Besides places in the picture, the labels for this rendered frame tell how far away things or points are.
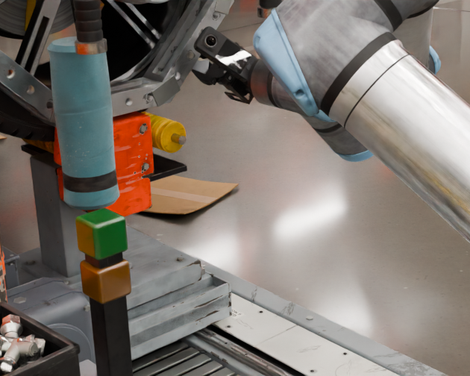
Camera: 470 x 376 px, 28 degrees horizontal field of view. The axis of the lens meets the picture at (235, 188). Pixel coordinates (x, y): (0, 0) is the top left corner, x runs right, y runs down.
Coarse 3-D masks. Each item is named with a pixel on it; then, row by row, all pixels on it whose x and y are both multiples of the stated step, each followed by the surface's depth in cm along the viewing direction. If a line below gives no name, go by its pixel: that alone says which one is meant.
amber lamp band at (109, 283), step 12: (84, 264) 97; (120, 264) 97; (84, 276) 98; (96, 276) 96; (108, 276) 96; (120, 276) 97; (84, 288) 98; (96, 288) 96; (108, 288) 96; (120, 288) 98; (96, 300) 97; (108, 300) 97
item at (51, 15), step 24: (0, 0) 152; (48, 0) 158; (72, 0) 162; (48, 24) 159; (120, 24) 183; (144, 24) 172; (168, 24) 173; (24, 48) 157; (120, 48) 178; (144, 48) 174; (48, 72) 177; (120, 72) 170
